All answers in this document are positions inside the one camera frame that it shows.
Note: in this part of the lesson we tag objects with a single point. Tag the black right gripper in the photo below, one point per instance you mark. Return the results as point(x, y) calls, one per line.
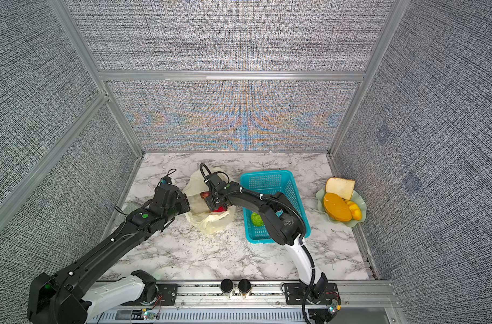
point(210, 202)

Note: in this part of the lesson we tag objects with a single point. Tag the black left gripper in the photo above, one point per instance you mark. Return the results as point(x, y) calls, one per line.
point(182, 198)

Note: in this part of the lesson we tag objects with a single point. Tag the dark red apple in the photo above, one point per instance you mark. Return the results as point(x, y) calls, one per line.
point(205, 195)

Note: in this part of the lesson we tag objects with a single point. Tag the yellowish printed plastic bag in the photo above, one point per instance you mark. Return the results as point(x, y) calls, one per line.
point(206, 221)

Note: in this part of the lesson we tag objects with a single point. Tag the green apple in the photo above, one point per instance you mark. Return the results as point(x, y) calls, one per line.
point(256, 220)

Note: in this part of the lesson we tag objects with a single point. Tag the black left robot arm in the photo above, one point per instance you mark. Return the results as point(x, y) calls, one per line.
point(67, 296)

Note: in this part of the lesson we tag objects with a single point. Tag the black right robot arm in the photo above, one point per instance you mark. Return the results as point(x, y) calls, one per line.
point(217, 185)

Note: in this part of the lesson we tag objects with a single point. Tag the left black knob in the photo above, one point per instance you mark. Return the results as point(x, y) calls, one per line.
point(227, 287)

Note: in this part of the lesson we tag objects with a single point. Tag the black knob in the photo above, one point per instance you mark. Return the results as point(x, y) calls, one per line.
point(227, 287)
point(244, 286)

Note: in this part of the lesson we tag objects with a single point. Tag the right black knob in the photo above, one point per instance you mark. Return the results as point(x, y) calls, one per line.
point(244, 286)

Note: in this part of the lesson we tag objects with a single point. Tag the green circuit board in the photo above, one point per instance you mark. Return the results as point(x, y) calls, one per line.
point(144, 315)

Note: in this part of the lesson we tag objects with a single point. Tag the round orange bun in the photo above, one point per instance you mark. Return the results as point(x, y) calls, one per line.
point(336, 208)

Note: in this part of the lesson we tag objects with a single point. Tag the bread slice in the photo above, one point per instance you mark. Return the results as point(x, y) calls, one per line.
point(342, 187)

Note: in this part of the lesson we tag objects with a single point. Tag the light green plate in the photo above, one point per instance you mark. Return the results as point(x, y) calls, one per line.
point(355, 198)

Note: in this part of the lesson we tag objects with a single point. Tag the yellow fruit pieces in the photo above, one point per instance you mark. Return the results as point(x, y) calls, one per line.
point(355, 210)

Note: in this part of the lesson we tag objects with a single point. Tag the right circuit board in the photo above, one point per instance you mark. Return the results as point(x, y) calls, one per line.
point(331, 311)

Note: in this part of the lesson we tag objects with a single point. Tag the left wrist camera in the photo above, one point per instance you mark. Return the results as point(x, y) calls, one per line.
point(166, 180)

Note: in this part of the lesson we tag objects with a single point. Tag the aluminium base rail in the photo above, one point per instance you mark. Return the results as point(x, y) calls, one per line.
point(362, 301)

